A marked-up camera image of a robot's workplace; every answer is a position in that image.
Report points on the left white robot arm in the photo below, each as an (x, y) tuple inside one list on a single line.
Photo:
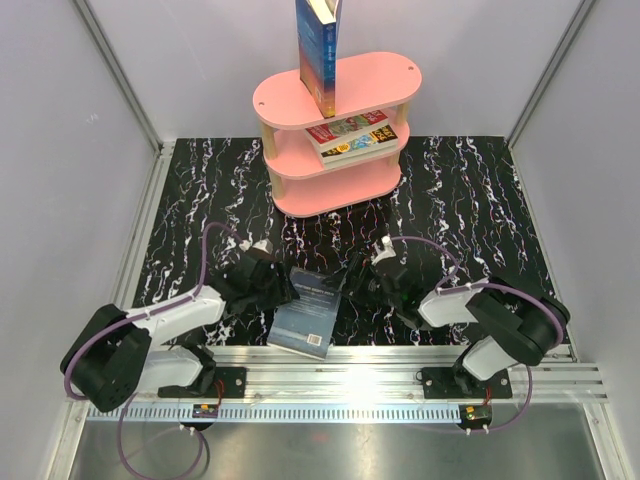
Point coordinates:
[(120, 353)]

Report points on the dark blue book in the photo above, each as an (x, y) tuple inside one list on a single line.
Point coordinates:
[(305, 325)]

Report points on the blue orange book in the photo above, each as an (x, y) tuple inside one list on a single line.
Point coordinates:
[(317, 32)]

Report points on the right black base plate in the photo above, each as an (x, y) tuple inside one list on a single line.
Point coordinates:
[(441, 383)]

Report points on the aluminium mounting rail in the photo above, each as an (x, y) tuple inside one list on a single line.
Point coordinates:
[(360, 385)]

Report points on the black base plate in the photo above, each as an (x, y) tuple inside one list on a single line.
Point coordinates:
[(225, 382), (441, 383)]

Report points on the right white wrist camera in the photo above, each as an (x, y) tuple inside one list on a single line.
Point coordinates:
[(383, 250)]

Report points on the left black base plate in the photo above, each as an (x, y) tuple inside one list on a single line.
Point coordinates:
[(225, 382)]

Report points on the pink three-tier shelf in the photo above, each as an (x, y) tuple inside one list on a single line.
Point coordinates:
[(319, 164)]

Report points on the red 13-storey treehouse book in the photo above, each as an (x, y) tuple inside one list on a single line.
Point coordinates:
[(336, 132)]

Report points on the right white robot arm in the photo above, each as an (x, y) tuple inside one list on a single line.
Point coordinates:
[(521, 322)]

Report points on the black yellow treehouse book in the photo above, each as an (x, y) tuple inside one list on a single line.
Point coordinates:
[(384, 136)]

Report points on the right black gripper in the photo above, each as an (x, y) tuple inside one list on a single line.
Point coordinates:
[(357, 267)]

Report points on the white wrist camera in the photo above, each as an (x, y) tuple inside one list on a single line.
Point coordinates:
[(383, 250), (260, 246)]

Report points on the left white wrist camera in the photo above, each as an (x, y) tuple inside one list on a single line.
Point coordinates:
[(260, 246)]

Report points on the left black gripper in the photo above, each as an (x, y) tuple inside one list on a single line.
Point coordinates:
[(284, 290)]

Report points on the black marble pattern mat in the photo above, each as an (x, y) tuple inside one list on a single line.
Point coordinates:
[(459, 207)]

